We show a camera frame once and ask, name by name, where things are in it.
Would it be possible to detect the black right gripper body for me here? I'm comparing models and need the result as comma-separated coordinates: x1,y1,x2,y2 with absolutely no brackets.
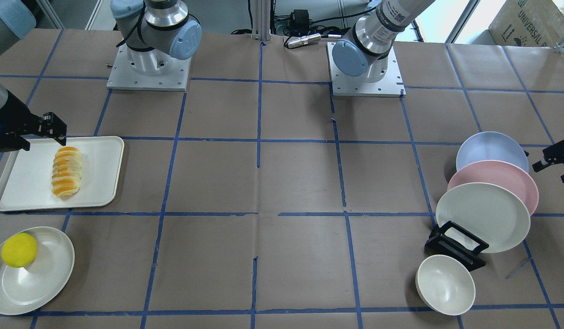
0,94,35,137

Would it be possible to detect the striped bread loaf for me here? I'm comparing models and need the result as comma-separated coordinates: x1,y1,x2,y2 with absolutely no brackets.
51,146,83,199

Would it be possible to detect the blue plate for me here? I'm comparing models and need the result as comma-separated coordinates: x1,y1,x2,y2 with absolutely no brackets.
456,131,529,173

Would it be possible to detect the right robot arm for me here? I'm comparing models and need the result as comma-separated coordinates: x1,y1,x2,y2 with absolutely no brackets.
0,0,202,153

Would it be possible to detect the pink plate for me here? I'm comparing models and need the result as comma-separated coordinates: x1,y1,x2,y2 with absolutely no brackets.
447,160,539,215

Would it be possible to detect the black plate rack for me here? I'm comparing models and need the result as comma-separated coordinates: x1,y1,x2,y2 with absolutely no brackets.
425,221,489,271

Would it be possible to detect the cream lemon plate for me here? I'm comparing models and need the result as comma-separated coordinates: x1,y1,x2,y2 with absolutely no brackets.
0,227,75,316

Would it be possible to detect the white rectangular tray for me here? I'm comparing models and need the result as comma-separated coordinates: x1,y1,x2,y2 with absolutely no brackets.
0,137,124,211

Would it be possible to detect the yellow lemon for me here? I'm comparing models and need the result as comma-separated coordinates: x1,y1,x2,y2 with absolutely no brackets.
1,233,38,267

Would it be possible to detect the cardboard box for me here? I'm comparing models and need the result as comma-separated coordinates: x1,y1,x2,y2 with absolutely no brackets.
488,0,564,47

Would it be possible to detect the cream bowl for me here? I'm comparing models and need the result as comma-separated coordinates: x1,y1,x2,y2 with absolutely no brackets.
415,255,476,316

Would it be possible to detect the black power adapter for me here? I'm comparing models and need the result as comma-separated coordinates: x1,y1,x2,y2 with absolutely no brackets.
289,9,310,31

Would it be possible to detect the silver cylindrical connector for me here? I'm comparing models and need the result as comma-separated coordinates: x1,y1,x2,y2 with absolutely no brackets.
284,33,322,49

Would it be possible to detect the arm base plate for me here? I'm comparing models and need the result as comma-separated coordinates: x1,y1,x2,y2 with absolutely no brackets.
327,43,407,97
106,44,192,91

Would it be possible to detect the aluminium frame post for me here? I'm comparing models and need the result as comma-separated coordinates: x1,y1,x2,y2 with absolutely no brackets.
250,0,273,44

